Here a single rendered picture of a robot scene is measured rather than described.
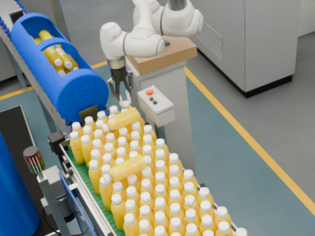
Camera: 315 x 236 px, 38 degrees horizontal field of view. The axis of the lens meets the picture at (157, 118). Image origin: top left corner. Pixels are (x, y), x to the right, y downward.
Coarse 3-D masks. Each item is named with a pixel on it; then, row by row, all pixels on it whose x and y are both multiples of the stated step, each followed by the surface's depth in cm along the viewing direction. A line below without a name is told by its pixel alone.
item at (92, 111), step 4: (96, 104) 234; (88, 108) 232; (92, 108) 233; (96, 108) 234; (80, 112) 231; (84, 112) 232; (88, 112) 233; (92, 112) 235; (96, 112) 236; (80, 116) 232; (84, 116) 233; (88, 116) 235; (92, 116) 236; (96, 116) 237; (84, 120) 235; (96, 120) 239; (84, 124) 236
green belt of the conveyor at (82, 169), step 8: (72, 152) 231; (72, 160) 227; (80, 168) 222; (88, 168) 221; (88, 176) 217; (88, 184) 213; (96, 200) 205; (104, 208) 201; (112, 216) 197; (112, 224) 194; (120, 232) 190
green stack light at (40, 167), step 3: (42, 159) 186; (39, 162) 183; (42, 162) 185; (30, 165) 183; (33, 165) 182; (36, 165) 183; (39, 165) 184; (42, 165) 185; (30, 168) 184; (33, 168) 183; (36, 168) 184; (39, 168) 184; (42, 168) 186; (30, 171) 186; (33, 171) 185; (36, 171) 185; (39, 171) 185
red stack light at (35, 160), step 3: (39, 153) 183; (36, 156) 181; (39, 156) 182; (27, 159) 180; (30, 159) 180; (33, 159) 180; (36, 159) 181; (39, 159) 183; (27, 162) 182; (30, 162) 181; (33, 162) 181; (36, 162) 182
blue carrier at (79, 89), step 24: (24, 24) 286; (48, 24) 294; (24, 48) 264; (72, 48) 260; (48, 72) 236; (72, 72) 226; (48, 96) 239; (72, 96) 228; (96, 96) 235; (72, 120) 236
